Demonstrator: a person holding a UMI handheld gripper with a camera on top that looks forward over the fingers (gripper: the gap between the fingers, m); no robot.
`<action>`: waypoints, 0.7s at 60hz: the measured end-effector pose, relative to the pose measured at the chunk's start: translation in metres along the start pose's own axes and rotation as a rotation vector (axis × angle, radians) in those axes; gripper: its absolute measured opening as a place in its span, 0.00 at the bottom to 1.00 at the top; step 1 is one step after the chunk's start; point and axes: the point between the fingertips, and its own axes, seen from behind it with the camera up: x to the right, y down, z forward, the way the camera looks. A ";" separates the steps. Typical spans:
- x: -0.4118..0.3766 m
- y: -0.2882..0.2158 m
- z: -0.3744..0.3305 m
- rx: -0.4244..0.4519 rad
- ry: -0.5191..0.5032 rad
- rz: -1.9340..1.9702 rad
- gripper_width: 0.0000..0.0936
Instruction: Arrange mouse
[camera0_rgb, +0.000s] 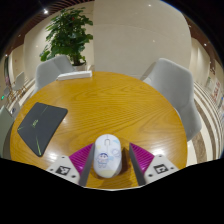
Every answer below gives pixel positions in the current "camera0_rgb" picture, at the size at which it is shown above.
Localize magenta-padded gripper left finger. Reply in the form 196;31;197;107
46;143;96;187

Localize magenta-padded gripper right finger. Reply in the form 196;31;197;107
128;142;180;186

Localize white cartoon-print computer mouse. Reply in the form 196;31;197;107
92;133;123;179

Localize black mouse pad green lines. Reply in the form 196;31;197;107
16;101;69;158

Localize light grey shell chair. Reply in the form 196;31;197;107
142;57;203;142
34;54;76;94

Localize grey-green armchair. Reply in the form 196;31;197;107
0;104;16;159

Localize white power strip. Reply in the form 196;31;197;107
56;69;93;82

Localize group of white chairs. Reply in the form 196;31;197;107
11;71;26;93

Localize green potted plant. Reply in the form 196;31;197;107
39;7;94;67

